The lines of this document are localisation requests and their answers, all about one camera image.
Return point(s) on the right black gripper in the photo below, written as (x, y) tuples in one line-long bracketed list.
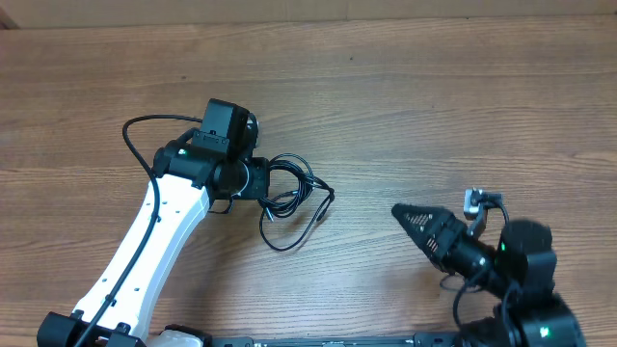
[(441, 222)]

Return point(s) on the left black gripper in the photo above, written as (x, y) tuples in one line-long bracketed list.
[(259, 186)]

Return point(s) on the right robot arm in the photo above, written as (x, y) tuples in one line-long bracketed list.
[(518, 271)]

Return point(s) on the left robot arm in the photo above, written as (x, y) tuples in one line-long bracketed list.
[(117, 310)]

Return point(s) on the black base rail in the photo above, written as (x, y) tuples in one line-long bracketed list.
[(413, 340)]

